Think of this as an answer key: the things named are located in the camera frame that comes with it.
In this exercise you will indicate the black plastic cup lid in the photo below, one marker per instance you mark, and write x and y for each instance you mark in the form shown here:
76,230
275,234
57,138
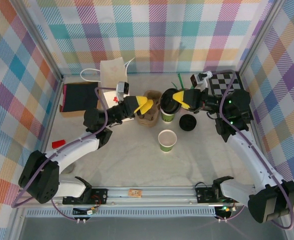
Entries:
168,105

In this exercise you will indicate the white flower paper bag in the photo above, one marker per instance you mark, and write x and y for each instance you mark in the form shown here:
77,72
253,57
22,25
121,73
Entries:
110,72

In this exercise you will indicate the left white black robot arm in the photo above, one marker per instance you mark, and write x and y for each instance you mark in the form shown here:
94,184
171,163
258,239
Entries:
76,152

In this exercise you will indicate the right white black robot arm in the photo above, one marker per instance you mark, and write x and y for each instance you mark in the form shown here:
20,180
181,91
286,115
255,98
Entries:
252,155

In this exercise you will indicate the thin green drinking straw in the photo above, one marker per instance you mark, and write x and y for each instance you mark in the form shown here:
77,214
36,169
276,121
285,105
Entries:
173,84

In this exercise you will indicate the dark green drinking straw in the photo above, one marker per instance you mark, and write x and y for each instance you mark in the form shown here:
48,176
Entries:
179,80

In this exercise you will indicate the black cup lid stack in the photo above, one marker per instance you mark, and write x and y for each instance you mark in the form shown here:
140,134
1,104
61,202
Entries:
187,123

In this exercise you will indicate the brown pulp cup carrier stack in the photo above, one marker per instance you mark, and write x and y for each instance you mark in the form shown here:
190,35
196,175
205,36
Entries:
148,125

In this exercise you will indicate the black grey chessboard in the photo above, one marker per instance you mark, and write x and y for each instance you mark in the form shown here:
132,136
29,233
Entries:
219,83

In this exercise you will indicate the stack of napkins, black top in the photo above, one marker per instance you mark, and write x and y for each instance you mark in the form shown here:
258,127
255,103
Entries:
71,114

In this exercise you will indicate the pink napkin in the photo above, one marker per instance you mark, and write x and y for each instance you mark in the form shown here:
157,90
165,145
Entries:
64,97

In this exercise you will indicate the small red block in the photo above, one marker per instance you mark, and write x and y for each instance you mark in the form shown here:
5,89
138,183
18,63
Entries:
58,144

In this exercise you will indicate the flat grey oval object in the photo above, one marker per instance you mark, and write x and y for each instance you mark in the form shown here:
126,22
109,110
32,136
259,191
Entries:
70,168

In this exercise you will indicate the small brown paper tag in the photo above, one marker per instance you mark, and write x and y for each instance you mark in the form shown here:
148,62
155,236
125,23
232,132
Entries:
135,193

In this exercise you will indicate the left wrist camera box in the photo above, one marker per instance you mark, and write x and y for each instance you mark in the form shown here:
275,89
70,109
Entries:
123,90

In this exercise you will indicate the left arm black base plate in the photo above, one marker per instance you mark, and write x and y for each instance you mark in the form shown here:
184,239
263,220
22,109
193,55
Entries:
99,197

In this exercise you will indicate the aluminium frame post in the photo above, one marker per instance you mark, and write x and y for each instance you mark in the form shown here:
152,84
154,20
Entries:
42,42
259,37

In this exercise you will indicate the aluminium mounting rail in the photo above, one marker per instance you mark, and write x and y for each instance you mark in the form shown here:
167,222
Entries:
161,197

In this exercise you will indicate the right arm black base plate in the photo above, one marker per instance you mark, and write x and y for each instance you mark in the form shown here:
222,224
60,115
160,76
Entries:
203,196

